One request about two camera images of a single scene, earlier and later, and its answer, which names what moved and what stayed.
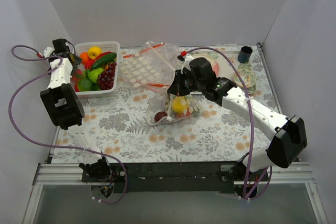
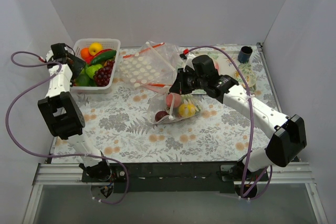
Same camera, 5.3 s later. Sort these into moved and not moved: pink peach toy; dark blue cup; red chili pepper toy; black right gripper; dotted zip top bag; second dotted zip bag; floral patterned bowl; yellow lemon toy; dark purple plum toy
Moved: red chili pepper toy; pink peach toy; yellow lemon toy
Not moved: dark blue cup; black right gripper; floral patterned bowl; dotted zip top bag; dark purple plum toy; second dotted zip bag
